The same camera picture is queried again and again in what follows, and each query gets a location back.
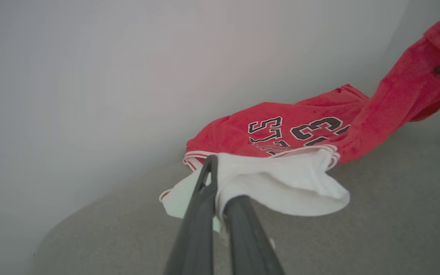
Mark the grey fabric sofa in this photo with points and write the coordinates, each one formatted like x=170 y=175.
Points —
x=357 y=236

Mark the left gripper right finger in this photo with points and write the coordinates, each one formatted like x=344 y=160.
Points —
x=248 y=244

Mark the red garment with white trim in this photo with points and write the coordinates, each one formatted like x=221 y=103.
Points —
x=227 y=133

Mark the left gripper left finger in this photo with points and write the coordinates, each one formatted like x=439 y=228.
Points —
x=199 y=229

